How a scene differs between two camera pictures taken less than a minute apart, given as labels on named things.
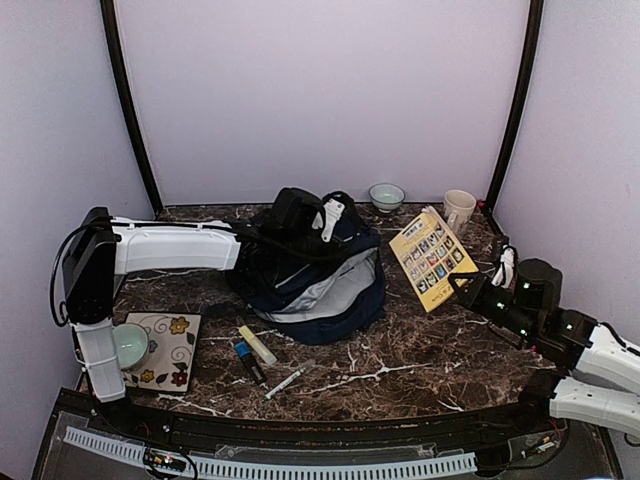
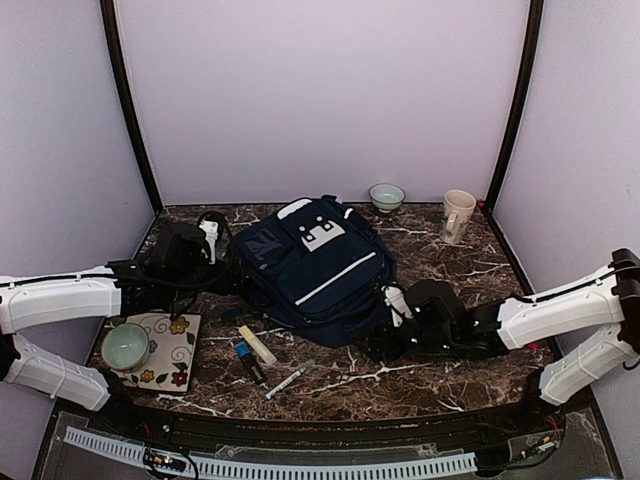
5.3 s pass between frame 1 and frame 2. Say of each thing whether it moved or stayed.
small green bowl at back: stayed
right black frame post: stayed
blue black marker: stayed
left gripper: moved
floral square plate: stayed
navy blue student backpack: moved
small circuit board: stayed
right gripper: moved
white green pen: stayed
